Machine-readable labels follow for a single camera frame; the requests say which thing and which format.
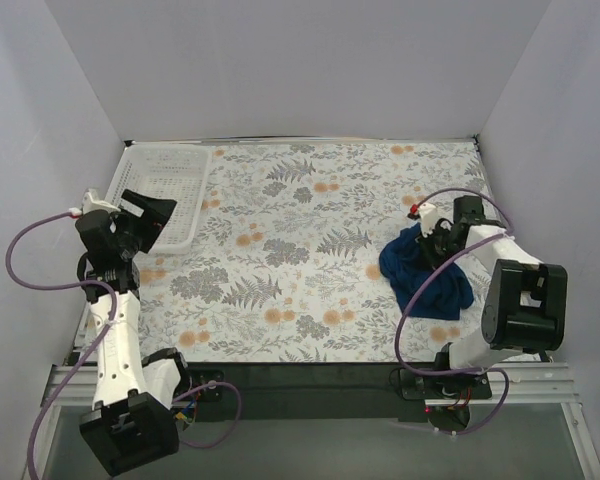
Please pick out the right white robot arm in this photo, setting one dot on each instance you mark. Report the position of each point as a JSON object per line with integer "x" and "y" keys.
{"x": 525, "y": 307}

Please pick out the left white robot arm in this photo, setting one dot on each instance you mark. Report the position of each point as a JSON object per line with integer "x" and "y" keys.
{"x": 131, "y": 422}

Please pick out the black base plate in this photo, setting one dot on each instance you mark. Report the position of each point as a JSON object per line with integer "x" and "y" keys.
{"x": 326, "y": 391}

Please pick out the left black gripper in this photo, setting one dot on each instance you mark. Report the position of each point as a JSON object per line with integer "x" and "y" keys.
{"x": 131, "y": 220}

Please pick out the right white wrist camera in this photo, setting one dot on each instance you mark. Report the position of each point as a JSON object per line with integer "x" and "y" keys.
{"x": 427, "y": 214}

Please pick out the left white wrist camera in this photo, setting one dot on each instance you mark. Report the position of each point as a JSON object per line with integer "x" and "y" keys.
{"x": 91, "y": 201}

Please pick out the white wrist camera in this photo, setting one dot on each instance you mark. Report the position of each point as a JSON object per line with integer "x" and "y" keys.
{"x": 427, "y": 214}
{"x": 91, "y": 201}

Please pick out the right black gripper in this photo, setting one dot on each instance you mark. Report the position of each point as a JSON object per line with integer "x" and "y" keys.
{"x": 434, "y": 242}

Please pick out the floral table mat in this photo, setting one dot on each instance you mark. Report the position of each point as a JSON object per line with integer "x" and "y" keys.
{"x": 272, "y": 254}

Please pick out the blue t shirt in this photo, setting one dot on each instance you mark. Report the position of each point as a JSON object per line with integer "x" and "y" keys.
{"x": 401, "y": 264}

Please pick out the aluminium frame rail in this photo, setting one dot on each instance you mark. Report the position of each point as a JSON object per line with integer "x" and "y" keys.
{"x": 530, "y": 383}

